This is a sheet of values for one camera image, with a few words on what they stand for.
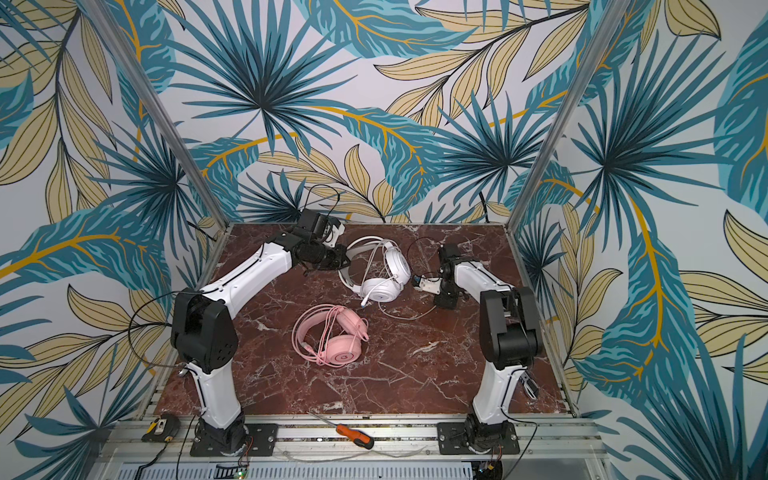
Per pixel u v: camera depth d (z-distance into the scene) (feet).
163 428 2.38
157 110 2.76
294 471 2.30
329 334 2.69
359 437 2.37
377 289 2.49
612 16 2.26
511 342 1.69
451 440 2.41
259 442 2.39
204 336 1.59
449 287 2.32
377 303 2.52
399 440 2.46
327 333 2.79
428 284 2.90
